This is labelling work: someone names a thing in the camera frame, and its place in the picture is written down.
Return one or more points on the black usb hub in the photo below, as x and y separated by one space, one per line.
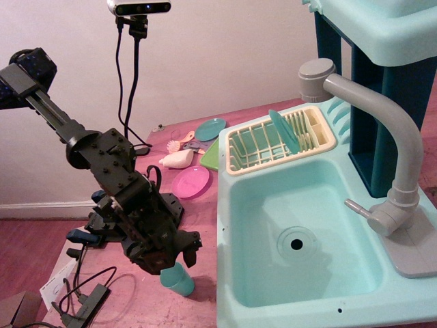
88 310

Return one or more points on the teal plastic cup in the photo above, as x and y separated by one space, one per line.
177 280

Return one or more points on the teal plate on table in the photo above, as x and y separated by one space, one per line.
210 129

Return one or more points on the dark blue toy shelf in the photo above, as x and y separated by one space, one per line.
401 40

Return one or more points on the orange dish brush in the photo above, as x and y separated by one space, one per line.
176 145

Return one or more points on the cream soap bottle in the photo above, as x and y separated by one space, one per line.
178 160

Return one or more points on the teal toy sink unit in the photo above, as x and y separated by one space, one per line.
292 254

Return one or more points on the pink plastic plate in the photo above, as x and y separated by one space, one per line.
190 181

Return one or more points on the cream dish rack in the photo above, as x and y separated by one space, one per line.
258 145

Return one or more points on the white paper sheet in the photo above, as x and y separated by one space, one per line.
53 286

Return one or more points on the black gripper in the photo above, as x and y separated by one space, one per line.
150 237

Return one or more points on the green cutting board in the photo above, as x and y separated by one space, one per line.
210 159

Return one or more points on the silver depth camera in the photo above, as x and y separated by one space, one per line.
135 8

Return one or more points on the metal screw on table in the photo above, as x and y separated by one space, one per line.
158 128

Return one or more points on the grey toy spatula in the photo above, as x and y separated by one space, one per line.
195 146

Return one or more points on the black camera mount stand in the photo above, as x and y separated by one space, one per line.
137 29

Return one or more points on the grey toy faucet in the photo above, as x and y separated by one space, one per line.
387 150

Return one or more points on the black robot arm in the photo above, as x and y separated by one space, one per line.
131 209

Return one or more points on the blue black clamp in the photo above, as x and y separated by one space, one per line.
84 238

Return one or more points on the cardboard box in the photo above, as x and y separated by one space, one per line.
20 309

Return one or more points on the teal plate in rack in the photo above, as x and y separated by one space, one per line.
285 131

